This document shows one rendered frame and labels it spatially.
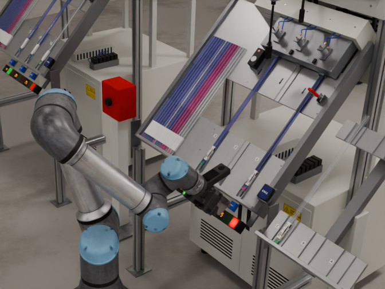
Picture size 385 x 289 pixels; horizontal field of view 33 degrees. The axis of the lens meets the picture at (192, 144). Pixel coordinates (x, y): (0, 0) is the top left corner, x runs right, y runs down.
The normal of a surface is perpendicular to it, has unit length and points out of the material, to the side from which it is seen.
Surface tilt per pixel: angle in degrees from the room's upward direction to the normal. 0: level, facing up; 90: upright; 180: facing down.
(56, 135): 59
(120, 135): 90
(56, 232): 0
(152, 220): 90
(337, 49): 45
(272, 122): 0
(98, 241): 8
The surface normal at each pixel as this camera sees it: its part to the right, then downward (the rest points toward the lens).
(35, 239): 0.04, -0.88
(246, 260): -0.76, 0.27
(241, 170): -0.51, -0.44
